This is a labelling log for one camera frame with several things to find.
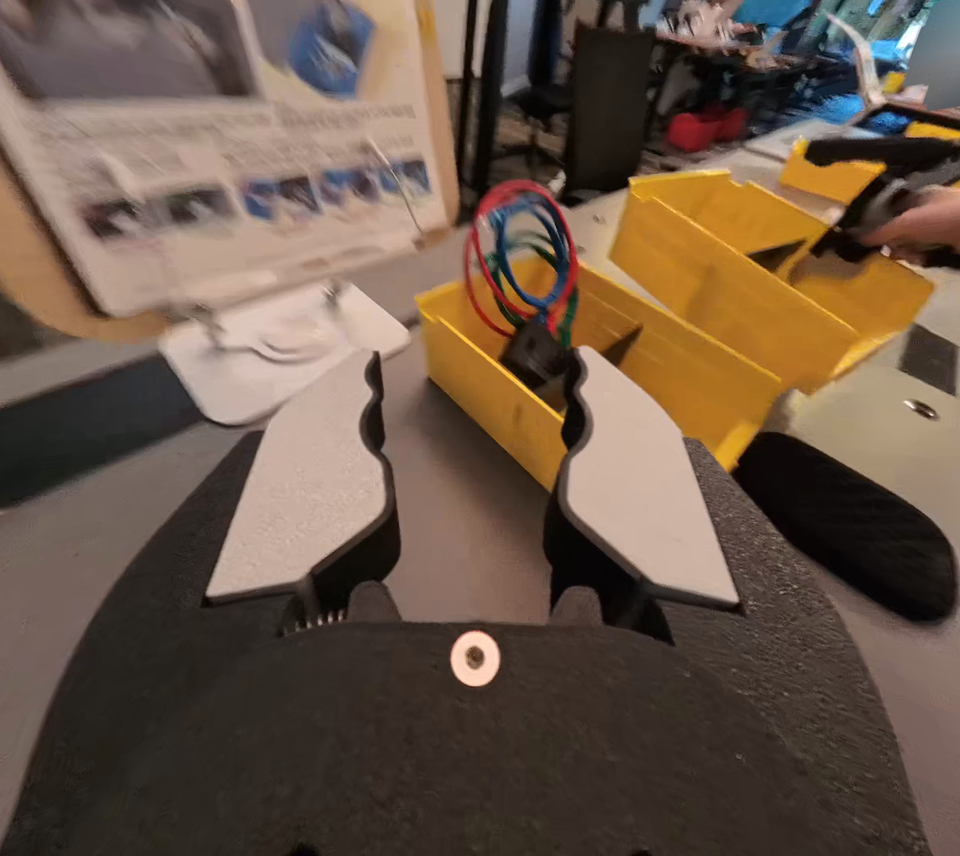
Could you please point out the yellow plastic bin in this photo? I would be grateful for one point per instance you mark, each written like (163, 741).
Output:
(825, 174)
(705, 272)
(480, 392)

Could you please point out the white sign base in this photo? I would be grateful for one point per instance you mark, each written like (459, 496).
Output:
(225, 377)

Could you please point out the black padded roll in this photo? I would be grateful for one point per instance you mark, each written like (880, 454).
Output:
(855, 526)

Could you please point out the black flat pad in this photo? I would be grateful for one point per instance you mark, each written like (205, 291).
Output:
(75, 422)

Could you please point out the black ethernet port box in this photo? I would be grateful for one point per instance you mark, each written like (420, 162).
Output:
(533, 347)

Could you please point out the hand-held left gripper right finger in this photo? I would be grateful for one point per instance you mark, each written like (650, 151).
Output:
(645, 504)

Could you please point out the printed instruction sheet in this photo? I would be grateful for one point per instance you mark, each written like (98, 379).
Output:
(180, 122)

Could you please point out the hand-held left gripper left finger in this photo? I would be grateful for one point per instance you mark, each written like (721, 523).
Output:
(300, 496)

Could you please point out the person's right hand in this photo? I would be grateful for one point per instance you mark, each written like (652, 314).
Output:
(930, 215)

